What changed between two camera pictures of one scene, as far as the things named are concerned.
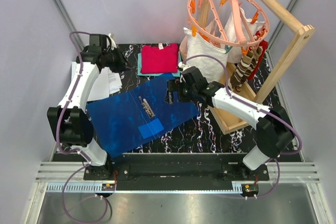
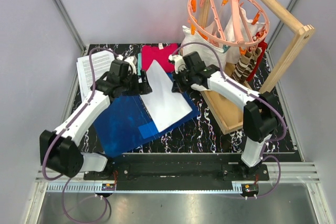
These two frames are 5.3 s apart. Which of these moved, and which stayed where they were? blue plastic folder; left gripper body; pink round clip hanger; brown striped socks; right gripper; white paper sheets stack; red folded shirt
Moved: white paper sheets stack; right gripper; left gripper body
Stayed: blue plastic folder; pink round clip hanger; red folded shirt; brown striped socks
